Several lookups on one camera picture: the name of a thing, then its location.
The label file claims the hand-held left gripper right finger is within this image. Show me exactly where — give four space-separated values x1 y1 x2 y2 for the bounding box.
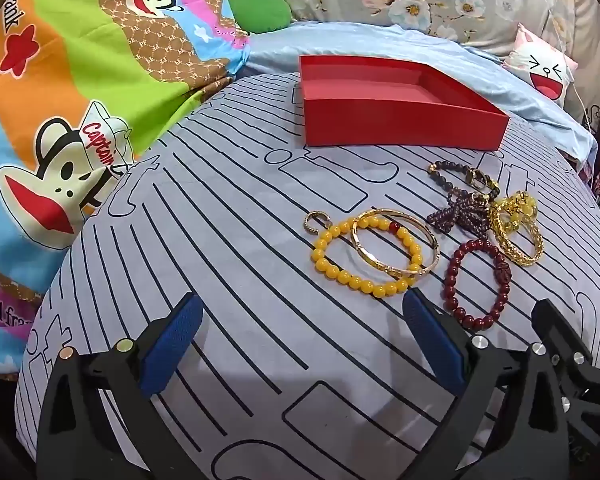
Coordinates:
402 287 572 480

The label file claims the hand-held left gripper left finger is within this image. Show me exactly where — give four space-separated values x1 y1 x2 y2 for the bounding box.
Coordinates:
36 291 204 480

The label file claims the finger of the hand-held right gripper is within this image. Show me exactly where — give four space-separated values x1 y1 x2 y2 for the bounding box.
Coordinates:
531 299 596 376

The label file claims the dark red bead bracelet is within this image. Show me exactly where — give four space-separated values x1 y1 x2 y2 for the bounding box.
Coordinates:
444 239 512 331

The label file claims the gold chain bracelet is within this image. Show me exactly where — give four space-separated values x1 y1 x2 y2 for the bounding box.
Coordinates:
488 207 544 268

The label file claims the dark bead bracelet gold charm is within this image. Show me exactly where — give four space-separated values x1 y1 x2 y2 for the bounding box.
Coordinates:
426 159 502 203

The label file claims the small gold ring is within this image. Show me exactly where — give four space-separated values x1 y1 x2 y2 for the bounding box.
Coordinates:
305 211 334 235

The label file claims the red cardboard box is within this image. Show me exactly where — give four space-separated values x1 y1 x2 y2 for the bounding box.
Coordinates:
298 55 510 152

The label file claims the grey striped bed sheet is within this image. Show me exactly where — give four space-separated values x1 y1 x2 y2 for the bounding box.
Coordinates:
12 72 600 480

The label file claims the thin gold bangle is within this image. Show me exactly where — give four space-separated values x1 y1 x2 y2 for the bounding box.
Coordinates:
351 208 439 277

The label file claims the white cat face pillow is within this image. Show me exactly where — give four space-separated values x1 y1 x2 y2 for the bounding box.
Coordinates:
502 24 578 108

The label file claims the cartoon monkey printed blanket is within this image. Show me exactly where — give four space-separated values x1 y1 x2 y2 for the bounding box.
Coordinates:
0 0 253 376

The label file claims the light blue sheet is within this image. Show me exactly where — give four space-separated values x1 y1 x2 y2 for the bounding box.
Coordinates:
242 21 598 161

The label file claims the green pillow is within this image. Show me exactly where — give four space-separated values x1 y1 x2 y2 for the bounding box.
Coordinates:
228 0 292 36

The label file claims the dark purple bead bracelet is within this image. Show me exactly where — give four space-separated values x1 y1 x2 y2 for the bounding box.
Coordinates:
426 192 491 236

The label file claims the yellow bead gold charm bracelet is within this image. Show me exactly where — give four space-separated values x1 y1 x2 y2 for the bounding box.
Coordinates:
497 191 537 223

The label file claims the white cable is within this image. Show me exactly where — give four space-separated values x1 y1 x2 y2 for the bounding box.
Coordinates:
555 10 593 131

